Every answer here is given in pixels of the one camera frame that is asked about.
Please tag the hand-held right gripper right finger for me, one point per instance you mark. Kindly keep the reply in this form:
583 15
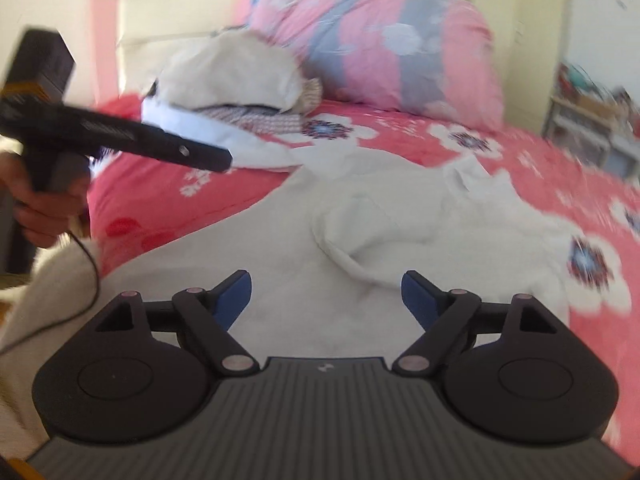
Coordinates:
417 296

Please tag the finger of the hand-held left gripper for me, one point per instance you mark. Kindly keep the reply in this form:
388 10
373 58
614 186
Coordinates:
195 152

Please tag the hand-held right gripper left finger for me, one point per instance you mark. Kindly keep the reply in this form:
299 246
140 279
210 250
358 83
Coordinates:
235 296

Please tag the person's left hand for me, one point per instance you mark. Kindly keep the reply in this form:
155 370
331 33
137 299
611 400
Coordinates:
50 215

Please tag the white folded cloth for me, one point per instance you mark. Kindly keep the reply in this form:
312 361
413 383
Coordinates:
200 130

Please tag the pink floral bed sheet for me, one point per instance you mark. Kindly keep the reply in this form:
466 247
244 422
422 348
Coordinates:
165 205

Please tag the pink headboard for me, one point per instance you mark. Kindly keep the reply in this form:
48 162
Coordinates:
107 25

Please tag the white fluffy garment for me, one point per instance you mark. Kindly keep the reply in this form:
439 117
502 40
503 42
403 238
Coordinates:
235 70

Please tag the pink and grey folded quilt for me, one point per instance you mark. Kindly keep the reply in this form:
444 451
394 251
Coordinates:
380 45

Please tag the white storage rack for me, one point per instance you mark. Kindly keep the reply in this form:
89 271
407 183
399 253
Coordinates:
590 135

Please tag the cream wardrobe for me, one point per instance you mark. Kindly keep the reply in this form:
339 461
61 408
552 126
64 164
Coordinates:
525 35

